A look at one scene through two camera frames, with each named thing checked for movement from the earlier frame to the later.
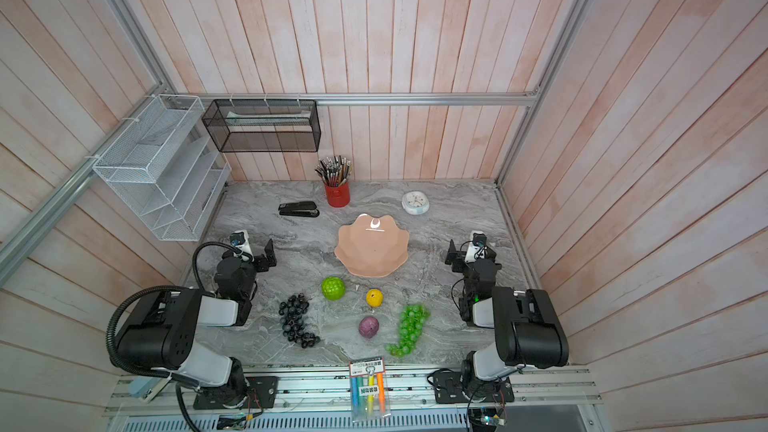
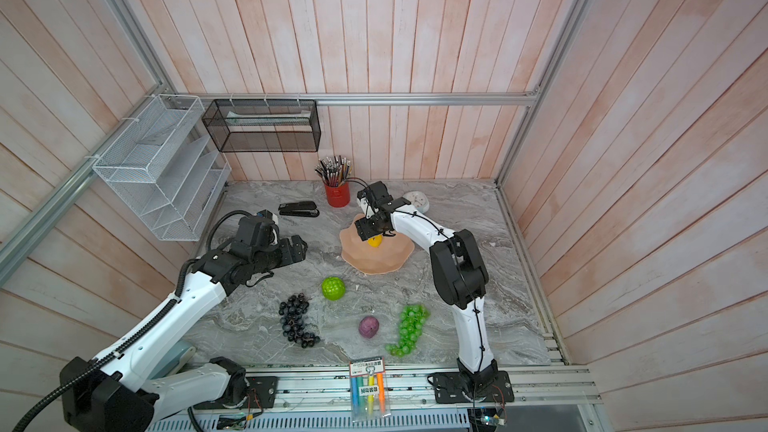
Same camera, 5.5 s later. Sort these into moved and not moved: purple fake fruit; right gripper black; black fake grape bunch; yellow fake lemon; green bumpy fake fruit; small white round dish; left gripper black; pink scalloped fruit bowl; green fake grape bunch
Moved: yellow fake lemon; left gripper black; right gripper black
Not moved: small white round dish; green fake grape bunch; purple fake fruit; green bumpy fake fruit; black fake grape bunch; pink scalloped fruit bowl
